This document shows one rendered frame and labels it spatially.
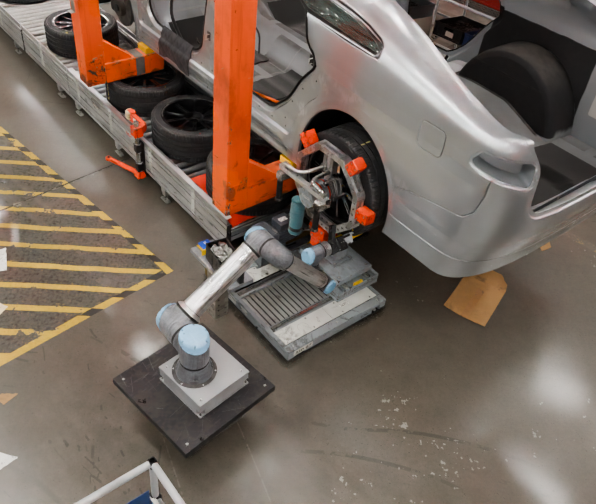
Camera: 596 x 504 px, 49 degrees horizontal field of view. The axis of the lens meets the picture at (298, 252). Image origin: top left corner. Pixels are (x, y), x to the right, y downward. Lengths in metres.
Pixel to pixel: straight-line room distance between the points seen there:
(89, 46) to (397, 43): 2.74
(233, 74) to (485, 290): 2.34
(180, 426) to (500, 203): 1.90
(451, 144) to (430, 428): 1.62
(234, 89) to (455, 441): 2.30
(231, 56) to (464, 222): 1.48
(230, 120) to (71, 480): 2.07
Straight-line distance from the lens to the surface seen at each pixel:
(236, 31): 3.56
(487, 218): 3.35
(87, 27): 5.41
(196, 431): 3.37
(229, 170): 3.97
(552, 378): 4.44
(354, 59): 3.64
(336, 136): 3.82
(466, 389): 4.16
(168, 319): 3.36
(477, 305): 4.67
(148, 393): 3.52
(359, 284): 4.34
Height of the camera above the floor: 3.12
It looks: 41 degrees down
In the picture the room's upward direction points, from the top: 7 degrees clockwise
